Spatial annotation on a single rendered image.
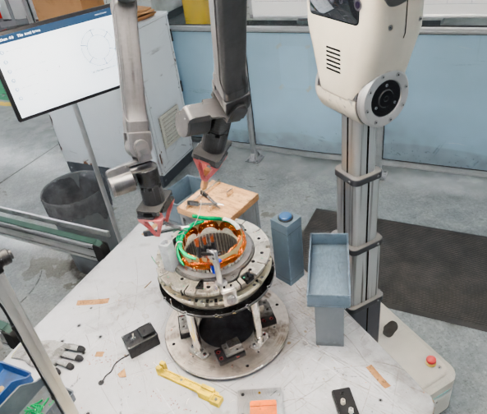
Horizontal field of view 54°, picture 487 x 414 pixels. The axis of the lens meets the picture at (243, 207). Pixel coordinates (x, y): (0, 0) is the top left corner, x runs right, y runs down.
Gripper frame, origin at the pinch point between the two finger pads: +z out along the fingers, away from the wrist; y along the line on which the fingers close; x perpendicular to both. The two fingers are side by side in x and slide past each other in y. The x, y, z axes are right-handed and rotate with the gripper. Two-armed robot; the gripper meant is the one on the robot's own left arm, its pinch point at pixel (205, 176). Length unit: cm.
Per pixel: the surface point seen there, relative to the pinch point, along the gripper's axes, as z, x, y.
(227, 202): 28.8, 2.6, -26.5
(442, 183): 104, 113, -215
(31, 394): 67, -26, 38
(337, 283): 17.7, 41.4, -0.6
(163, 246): 18.1, -4.0, 10.8
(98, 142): 162, -136, -186
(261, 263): 18.4, 20.7, 2.6
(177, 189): 40, -18, -35
